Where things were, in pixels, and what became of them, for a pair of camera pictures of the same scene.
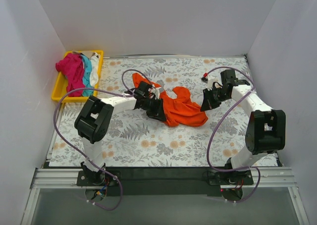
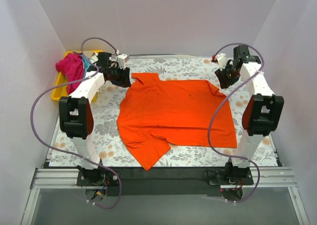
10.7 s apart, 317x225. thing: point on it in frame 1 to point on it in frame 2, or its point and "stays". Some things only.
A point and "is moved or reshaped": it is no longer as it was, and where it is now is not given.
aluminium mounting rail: x=277 y=177 stays
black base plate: x=164 y=181 stays
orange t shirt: x=180 y=111 is moved or reshaped
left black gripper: x=155 y=108 to x=124 y=77
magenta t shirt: x=72 y=66 stays
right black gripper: x=211 y=99 to x=223 y=78
